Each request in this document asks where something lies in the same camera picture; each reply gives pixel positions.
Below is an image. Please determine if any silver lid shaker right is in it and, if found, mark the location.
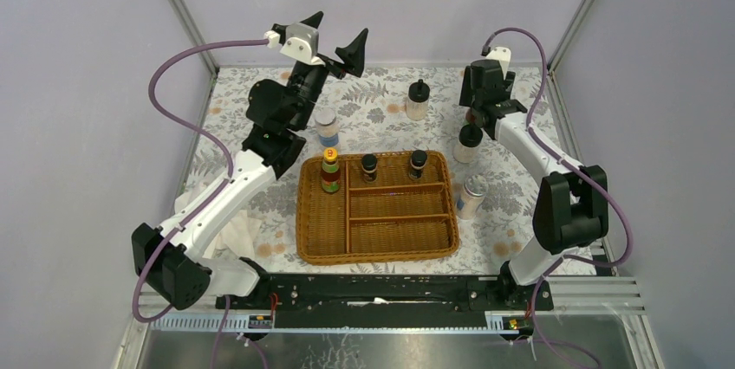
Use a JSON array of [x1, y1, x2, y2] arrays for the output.
[[455, 174, 488, 220]]

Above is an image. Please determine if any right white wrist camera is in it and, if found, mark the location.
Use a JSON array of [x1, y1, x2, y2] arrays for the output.
[[485, 46, 512, 75]]

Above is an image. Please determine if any wicker divided basket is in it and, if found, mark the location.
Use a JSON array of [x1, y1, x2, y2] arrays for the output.
[[296, 151, 460, 266]]

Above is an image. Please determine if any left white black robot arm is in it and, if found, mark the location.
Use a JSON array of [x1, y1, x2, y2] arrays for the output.
[[131, 11, 369, 312]]

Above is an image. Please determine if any yellow cap sauce bottle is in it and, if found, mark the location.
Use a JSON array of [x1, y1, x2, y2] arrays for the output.
[[320, 147, 341, 194], [465, 108, 483, 127]]

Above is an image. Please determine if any blue label shaker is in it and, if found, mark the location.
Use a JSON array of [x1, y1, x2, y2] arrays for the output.
[[314, 108, 340, 149]]

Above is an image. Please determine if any white crumpled cloth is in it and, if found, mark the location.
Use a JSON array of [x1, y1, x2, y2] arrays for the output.
[[173, 191, 263, 267]]

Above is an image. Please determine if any black cap dark jar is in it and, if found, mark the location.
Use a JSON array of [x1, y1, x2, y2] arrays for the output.
[[408, 150, 428, 180]]

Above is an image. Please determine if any black spout seed bottle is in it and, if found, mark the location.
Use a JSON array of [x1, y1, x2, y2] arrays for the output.
[[406, 79, 430, 120]]

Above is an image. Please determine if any black cap white jar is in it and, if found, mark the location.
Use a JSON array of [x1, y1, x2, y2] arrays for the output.
[[452, 124, 484, 164]]

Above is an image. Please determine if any small dark spice jar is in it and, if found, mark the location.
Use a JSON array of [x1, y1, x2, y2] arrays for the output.
[[361, 153, 377, 183]]

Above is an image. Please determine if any floral table mat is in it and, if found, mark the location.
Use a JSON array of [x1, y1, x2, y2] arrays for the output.
[[174, 67, 537, 275]]

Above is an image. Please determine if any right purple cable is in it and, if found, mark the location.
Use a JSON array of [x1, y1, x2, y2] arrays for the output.
[[481, 28, 635, 369]]

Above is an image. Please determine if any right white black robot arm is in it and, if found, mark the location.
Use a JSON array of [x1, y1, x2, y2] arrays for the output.
[[459, 59, 608, 310]]

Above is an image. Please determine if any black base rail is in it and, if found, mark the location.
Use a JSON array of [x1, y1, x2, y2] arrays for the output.
[[215, 273, 554, 329]]

